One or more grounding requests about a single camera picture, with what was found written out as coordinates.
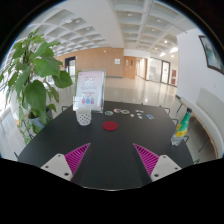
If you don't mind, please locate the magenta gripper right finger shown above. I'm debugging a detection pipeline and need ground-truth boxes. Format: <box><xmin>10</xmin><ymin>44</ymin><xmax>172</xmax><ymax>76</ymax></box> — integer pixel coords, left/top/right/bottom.
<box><xmin>133</xmin><ymin>144</ymin><xmax>181</xmax><ymax>181</ymax></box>

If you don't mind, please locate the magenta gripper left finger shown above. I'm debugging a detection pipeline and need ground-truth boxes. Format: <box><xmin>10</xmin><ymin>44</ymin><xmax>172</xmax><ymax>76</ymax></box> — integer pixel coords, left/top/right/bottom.
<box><xmin>42</xmin><ymin>143</ymin><xmax>90</xmax><ymax>181</ymax></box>

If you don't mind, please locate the green plastic water bottle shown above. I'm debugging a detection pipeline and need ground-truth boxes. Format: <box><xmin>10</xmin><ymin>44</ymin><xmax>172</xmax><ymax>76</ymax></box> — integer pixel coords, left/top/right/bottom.
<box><xmin>171</xmin><ymin>108</ymin><xmax>192</xmax><ymax>146</ymax></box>

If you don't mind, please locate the small blue card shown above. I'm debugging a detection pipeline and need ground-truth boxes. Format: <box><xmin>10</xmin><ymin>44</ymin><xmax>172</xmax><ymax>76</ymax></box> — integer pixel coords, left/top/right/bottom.
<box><xmin>146</xmin><ymin>114</ymin><xmax>155</xmax><ymax>120</ymax></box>

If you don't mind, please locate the white polka dot cup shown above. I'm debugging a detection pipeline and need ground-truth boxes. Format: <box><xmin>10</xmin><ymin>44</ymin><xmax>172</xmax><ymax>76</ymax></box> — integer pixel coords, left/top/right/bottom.
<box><xmin>76</xmin><ymin>110</ymin><xmax>92</xmax><ymax>126</ymax></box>

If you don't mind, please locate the red round coaster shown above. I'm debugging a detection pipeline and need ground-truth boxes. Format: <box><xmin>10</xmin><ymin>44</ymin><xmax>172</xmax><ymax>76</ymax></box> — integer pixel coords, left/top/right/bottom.
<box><xmin>103</xmin><ymin>121</ymin><xmax>118</xmax><ymax>131</ymax></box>

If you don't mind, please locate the round colourful badge right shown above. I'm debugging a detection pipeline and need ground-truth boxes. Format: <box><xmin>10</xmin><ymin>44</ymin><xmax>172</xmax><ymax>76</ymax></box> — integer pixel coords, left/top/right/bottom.
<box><xmin>121</xmin><ymin>110</ymin><xmax>130</xmax><ymax>115</ymax></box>

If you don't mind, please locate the round colourful badge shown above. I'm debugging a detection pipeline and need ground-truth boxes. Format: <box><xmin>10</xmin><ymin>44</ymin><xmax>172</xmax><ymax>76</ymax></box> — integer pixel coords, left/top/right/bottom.
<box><xmin>113</xmin><ymin>108</ymin><xmax>121</xmax><ymax>113</ymax></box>
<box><xmin>105</xmin><ymin>111</ymin><xmax>113</xmax><ymax>116</ymax></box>
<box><xmin>121</xmin><ymin>110</ymin><xmax>130</xmax><ymax>115</ymax></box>

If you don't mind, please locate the round colourful badge left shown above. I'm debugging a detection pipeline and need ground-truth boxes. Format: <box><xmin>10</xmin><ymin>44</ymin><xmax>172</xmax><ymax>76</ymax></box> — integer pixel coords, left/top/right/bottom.
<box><xmin>105</xmin><ymin>111</ymin><xmax>113</xmax><ymax>116</ymax></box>

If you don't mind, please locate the round colourful badge middle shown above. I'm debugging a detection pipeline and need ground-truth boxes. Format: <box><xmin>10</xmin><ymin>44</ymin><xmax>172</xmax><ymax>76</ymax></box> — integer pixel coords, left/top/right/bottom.
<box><xmin>113</xmin><ymin>108</ymin><xmax>121</xmax><ymax>113</ymax></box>

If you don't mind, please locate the acrylic sign stand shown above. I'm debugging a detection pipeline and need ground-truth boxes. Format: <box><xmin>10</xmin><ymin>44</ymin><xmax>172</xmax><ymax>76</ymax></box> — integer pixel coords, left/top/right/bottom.
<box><xmin>73</xmin><ymin>70</ymin><xmax>105</xmax><ymax>112</ymax></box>

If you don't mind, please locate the large green potted plant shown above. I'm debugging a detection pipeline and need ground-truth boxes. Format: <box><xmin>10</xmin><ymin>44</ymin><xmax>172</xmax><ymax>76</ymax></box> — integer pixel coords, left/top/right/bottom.
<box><xmin>0</xmin><ymin>30</ymin><xmax>73</xmax><ymax>144</ymax></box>

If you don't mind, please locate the wooden bench by wall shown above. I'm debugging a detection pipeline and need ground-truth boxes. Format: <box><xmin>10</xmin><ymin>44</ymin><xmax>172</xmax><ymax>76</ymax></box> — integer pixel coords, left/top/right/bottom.
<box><xmin>176</xmin><ymin>96</ymin><xmax>222</xmax><ymax>159</ymax></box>

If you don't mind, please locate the framed wall picture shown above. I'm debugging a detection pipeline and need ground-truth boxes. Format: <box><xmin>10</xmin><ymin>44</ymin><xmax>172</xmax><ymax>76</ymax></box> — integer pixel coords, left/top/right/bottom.
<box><xmin>199</xmin><ymin>35</ymin><xmax>224</xmax><ymax>75</ymax></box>

